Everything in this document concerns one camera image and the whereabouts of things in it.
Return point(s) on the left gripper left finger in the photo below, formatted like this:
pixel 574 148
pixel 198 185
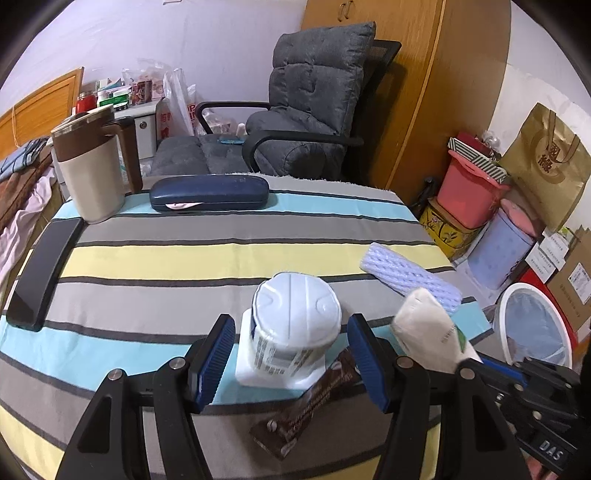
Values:
pixel 208 363

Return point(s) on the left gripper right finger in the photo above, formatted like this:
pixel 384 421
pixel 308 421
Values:
pixel 374 357

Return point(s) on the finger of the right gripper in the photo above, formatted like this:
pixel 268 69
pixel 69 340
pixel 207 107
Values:
pixel 501 372

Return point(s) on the beige paper bag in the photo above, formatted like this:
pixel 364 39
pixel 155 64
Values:
pixel 429 336

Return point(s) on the white instant noodle cup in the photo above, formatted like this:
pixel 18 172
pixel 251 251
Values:
pixel 292 321

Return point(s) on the brown snack wrapper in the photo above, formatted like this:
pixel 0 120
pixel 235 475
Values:
pixel 279 434

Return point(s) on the white round trash bin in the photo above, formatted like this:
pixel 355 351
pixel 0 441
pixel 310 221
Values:
pixel 528 325

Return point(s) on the brown cardboard box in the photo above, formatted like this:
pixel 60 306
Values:
pixel 571 285

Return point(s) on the lavender bin pink lid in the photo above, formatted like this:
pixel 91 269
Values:
pixel 509 236

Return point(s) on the yellow patterned box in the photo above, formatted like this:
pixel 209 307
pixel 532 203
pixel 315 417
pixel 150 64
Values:
pixel 453 238

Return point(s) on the dark blue glasses case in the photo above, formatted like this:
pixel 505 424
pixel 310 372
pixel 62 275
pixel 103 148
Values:
pixel 223 192

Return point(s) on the pink plastic bucket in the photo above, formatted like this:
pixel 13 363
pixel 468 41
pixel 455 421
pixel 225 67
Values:
pixel 469 194

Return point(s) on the black smartphone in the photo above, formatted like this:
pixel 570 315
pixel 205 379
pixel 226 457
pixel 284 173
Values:
pixel 35 287

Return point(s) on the striped gift box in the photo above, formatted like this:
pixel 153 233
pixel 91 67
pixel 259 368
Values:
pixel 487 164

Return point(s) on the gold paper gift bag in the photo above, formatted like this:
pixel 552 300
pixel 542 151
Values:
pixel 549 164

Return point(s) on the beige brown kettle jug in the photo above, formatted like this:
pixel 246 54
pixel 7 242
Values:
pixel 98 159

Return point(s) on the white bedside cabinet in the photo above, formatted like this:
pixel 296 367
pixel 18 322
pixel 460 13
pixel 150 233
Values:
pixel 144 116

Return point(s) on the brown blanket on bed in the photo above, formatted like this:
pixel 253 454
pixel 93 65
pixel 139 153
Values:
pixel 15 190

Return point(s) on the folded blue cloth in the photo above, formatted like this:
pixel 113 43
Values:
pixel 21 158

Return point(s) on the red jar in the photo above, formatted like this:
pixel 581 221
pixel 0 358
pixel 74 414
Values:
pixel 85 102

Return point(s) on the grey cushioned office chair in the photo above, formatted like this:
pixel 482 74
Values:
pixel 322 80

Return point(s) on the wooden wardrobe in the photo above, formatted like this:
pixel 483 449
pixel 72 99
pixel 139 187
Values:
pixel 445 79

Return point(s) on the wooden bed headboard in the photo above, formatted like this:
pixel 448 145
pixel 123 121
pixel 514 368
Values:
pixel 38 113

